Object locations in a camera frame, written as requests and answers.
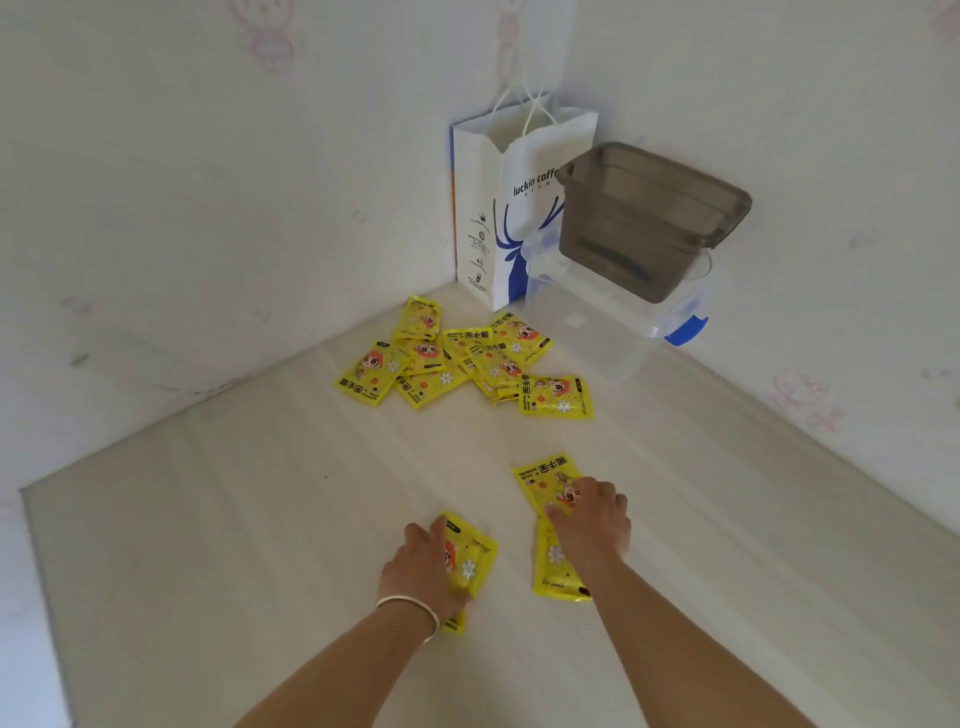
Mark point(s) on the person's left hand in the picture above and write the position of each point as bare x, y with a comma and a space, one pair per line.
420, 574

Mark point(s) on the person's right hand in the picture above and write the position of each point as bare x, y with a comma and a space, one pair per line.
596, 525

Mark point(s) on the person's right forearm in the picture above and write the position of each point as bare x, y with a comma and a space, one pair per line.
690, 660

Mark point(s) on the person's left forearm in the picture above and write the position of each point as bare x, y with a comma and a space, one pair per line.
337, 675

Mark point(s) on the clear blue-latch storage box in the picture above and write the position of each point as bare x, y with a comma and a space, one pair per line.
592, 337

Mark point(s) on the white blue-deer paper bag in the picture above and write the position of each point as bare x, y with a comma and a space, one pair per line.
480, 187

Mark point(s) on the brown translucent plastic box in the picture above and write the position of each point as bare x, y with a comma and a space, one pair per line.
637, 232

